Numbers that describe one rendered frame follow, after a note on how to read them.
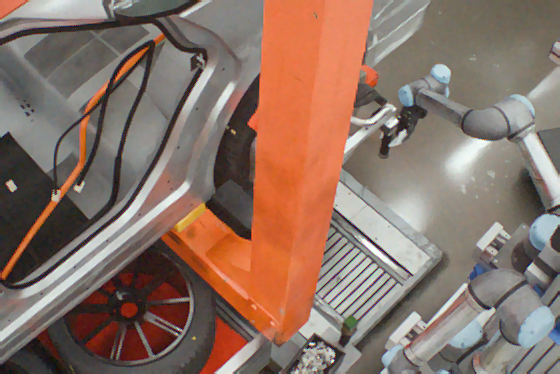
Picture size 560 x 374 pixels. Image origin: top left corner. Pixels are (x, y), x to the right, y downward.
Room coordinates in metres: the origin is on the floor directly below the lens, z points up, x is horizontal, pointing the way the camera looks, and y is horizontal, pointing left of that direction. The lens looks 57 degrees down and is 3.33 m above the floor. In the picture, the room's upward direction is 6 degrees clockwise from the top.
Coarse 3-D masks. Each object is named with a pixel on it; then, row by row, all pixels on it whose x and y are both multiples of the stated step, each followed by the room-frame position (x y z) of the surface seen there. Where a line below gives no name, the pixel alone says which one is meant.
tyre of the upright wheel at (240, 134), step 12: (252, 84) 1.79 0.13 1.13; (252, 96) 1.76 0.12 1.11; (240, 108) 1.74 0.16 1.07; (252, 108) 1.72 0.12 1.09; (240, 120) 1.70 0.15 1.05; (228, 132) 1.69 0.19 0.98; (240, 132) 1.68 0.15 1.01; (252, 132) 1.70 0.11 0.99; (228, 144) 1.67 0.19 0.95; (240, 144) 1.66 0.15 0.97; (216, 156) 1.68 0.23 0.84; (228, 156) 1.65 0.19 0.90; (240, 156) 1.66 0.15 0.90; (228, 168) 1.65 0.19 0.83; (240, 168) 1.66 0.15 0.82; (240, 180) 1.66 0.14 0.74
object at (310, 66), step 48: (288, 0) 1.17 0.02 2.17; (336, 0) 1.13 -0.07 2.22; (288, 48) 1.16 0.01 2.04; (336, 48) 1.15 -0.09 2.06; (288, 96) 1.15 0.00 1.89; (336, 96) 1.17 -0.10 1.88; (288, 144) 1.15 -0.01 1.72; (336, 144) 1.20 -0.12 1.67; (288, 192) 1.13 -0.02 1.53; (288, 240) 1.12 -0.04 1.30; (288, 288) 1.11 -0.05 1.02; (288, 336) 1.14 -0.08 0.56
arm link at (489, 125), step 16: (416, 80) 2.02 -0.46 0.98; (400, 96) 1.96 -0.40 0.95; (416, 96) 1.93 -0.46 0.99; (432, 96) 1.90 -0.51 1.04; (432, 112) 1.86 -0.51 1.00; (448, 112) 1.81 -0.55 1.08; (464, 112) 1.78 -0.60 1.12; (480, 112) 1.76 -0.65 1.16; (496, 112) 1.74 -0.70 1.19; (464, 128) 1.72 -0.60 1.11; (480, 128) 1.70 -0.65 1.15; (496, 128) 1.69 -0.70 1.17
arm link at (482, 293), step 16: (496, 272) 1.01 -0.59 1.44; (512, 272) 1.00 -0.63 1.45; (480, 288) 0.97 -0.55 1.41; (496, 288) 0.96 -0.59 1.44; (464, 304) 0.95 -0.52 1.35; (480, 304) 0.94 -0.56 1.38; (448, 320) 0.92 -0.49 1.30; (464, 320) 0.92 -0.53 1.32; (416, 336) 0.91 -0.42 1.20; (432, 336) 0.89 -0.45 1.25; (448, 336) 0.89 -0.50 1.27; (400, 352) 0.88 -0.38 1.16; (416, 352) 0.86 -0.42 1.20; (432, 352) 0.86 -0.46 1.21; (400, 368) 0.83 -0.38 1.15; (416, 368) 0.83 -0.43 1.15
